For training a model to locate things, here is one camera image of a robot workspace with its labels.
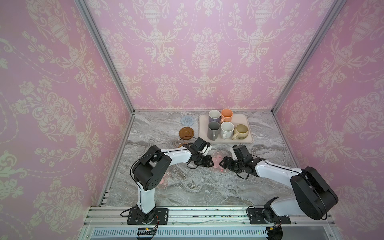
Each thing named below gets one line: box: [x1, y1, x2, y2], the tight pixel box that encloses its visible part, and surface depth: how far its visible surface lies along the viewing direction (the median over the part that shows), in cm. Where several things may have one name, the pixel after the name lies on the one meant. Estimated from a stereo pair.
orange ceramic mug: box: [220, 108, 234, 123], surface depth 109 cm
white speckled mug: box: [220, 121, 235, 140], surface depth 102 cm
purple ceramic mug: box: [208, 109, 221, 123], surface depth 111 cm
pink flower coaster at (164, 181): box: [156, 169, 171, 189], surface depth 87 cm
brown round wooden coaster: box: [179, 127, 195, 140], surface depth 108 cm
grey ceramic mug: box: [207, 121, 221, 142], surface depth 98 cm
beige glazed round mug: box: [232, 124, 249, 141], surface depth 102 cm
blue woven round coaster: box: [180, 115, 195, 127], surface depth 116 cm
